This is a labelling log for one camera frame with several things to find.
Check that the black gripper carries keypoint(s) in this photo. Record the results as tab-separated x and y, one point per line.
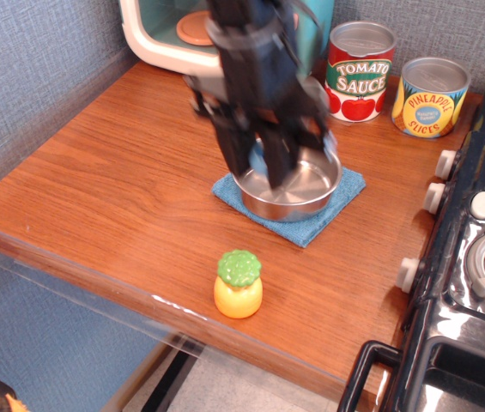
260	96

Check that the black toy stove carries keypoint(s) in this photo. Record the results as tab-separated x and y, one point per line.
440	365

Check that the pineapple slices can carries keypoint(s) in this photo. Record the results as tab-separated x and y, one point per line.
430	96

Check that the blue handled grey spoon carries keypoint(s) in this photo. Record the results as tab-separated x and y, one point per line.
256	159

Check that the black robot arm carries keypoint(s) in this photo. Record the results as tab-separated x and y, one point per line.
255	15

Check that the tomato sauce can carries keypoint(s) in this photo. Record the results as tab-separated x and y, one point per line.
358	69

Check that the orange microwave plate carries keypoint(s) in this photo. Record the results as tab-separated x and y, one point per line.
192	29

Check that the teal toy microwave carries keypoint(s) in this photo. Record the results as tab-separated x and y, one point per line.
152	31

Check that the yellow green toy pineapple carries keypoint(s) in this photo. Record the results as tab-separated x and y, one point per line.
238	288

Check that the blue folded cloth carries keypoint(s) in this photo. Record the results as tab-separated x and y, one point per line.
300	233

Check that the stainless steel pan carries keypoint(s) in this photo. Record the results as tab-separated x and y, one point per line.
303	193

